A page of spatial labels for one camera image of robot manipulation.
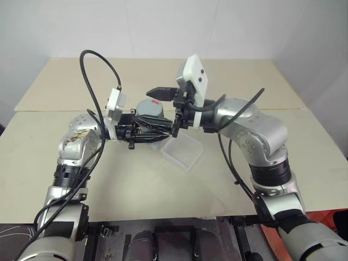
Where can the dark rounded shape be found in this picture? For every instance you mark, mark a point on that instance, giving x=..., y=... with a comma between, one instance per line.
x=141, y=244
x=210, y=244

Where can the dark fabric with white lines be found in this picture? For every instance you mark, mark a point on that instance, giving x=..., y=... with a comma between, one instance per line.
x=13, y=242

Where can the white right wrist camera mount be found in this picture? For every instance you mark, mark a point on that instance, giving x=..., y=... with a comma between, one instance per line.
x=195, y=70

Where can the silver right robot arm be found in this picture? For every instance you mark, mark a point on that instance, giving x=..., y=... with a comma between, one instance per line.
x=261, y=127

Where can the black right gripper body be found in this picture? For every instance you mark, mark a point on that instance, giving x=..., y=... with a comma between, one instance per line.
x=185, y=117

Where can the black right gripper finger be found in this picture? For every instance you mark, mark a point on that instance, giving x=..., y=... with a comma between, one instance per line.
x=155, y=123
x=163, y=94
x=176, y=125

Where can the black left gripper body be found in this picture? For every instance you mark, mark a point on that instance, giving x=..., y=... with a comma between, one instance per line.
x=125, y=132

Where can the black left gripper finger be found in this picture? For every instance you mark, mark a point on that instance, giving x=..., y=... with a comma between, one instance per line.
x=150, y=136

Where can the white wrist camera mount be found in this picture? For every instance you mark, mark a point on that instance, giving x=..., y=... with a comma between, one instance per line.
x=112, y=104
x=195, y=70

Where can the red object under table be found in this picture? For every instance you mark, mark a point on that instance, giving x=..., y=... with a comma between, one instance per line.
x=269, y=239

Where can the clear plastic box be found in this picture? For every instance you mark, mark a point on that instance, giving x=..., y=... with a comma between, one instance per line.
x=185, y=152

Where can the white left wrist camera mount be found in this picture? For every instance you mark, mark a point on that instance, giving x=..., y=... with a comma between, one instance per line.
x=112, y=104

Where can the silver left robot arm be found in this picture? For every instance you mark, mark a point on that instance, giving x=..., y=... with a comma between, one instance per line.
x=76, y=146

